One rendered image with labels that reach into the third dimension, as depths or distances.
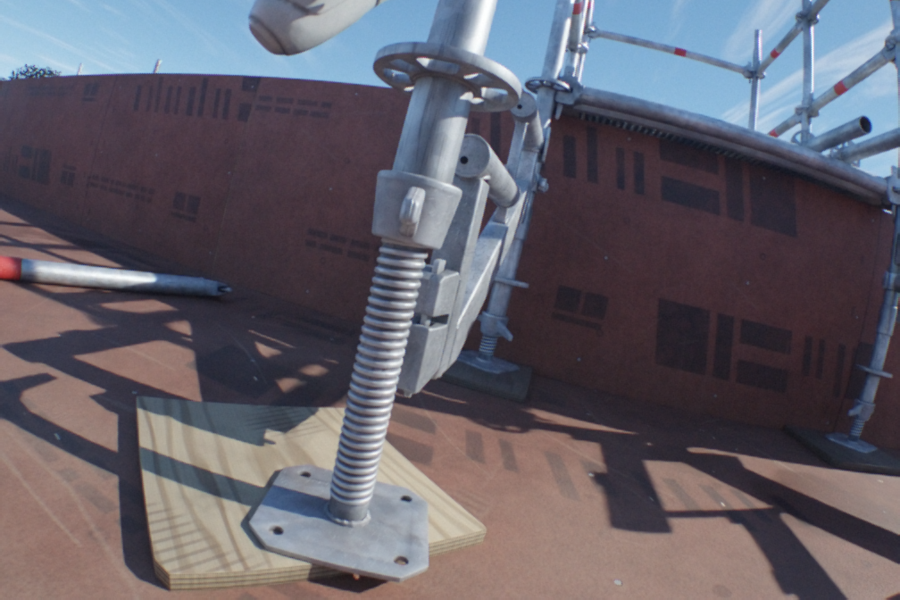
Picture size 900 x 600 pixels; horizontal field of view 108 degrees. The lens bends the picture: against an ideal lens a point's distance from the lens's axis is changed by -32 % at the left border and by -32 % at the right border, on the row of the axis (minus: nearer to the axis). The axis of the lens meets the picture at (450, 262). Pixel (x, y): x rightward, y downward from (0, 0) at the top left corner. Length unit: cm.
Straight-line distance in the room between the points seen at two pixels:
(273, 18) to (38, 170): 232
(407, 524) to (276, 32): 56
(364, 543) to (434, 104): 36
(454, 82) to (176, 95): 168
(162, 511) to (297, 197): 120
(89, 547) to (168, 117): 173
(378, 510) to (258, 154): 132
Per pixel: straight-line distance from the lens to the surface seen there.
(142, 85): 218
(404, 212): 26
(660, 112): 123
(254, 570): 38
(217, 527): 42
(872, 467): 134
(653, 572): 55
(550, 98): 121
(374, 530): 44
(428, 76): 38
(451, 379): 100
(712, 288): 133
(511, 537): 53
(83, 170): 239
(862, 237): 158
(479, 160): 51
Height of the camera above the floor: 28
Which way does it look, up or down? 2 degrees down
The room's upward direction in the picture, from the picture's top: 13 degrees clockwise
